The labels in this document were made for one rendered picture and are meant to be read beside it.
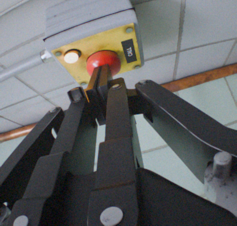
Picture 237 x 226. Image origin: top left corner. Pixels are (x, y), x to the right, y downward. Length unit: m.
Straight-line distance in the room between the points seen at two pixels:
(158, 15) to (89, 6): 0.12
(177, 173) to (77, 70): 0.35
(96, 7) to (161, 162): 0.38
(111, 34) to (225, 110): 0.41
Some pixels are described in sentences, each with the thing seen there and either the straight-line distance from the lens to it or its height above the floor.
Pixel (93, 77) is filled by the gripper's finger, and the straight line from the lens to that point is 0.17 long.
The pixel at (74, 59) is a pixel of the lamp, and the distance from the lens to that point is 0.21.
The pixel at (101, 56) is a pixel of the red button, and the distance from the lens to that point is 0.21.
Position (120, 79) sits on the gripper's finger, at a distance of 0.16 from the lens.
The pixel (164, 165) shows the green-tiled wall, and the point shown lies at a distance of 0.49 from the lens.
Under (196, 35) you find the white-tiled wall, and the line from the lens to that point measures 0.39.
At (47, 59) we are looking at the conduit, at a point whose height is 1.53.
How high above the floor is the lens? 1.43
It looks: 5 degrees up
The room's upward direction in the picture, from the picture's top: 106 degrees counter-clockwise
